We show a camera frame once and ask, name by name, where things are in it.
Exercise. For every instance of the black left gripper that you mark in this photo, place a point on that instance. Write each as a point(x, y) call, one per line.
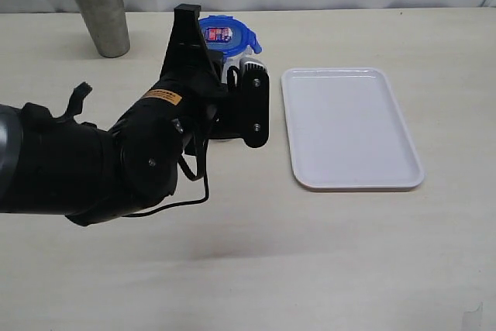
point(192, 71)

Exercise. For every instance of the clear plastic container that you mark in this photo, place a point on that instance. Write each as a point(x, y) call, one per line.
point(232, 61)

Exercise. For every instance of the blue plastic lid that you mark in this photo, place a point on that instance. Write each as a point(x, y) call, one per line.
point(228, 35)

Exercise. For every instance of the stainless steel cup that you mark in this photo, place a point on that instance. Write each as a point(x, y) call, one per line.
point(107, 25)

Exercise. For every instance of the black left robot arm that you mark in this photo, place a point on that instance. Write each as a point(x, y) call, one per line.
point(59, 166)

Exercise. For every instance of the white rectangular tray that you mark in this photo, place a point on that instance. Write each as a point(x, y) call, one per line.
point(346, 131)

